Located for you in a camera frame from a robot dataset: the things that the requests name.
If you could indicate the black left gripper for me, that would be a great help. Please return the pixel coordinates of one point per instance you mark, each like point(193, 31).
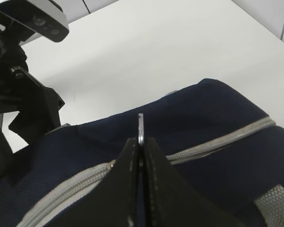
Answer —
point(37, 105)

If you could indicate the navy blue lunch bag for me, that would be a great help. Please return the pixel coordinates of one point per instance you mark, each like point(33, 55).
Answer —
point(225, 147)

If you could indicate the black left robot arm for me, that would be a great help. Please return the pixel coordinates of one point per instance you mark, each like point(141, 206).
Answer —
point(6, 154)

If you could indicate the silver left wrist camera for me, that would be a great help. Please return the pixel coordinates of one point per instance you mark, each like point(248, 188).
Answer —
point(45, 17)

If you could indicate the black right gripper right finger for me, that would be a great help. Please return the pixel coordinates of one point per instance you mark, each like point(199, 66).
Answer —
point(169, 199)

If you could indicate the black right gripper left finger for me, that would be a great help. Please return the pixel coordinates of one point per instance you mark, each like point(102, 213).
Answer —
point(112, 203)

